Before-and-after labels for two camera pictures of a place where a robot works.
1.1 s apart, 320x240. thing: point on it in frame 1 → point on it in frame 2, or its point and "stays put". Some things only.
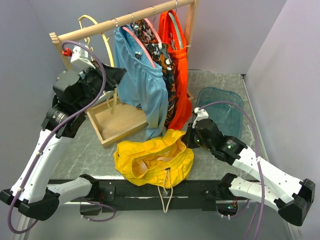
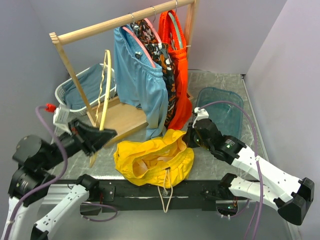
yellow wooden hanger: (112, 108) → (108, 101)
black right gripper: (187, 138) stays put
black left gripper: (114, 76) → (96, 138)
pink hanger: (147, 20) stays put
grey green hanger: (175, 26) stays put
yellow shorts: (164, 162) stays put
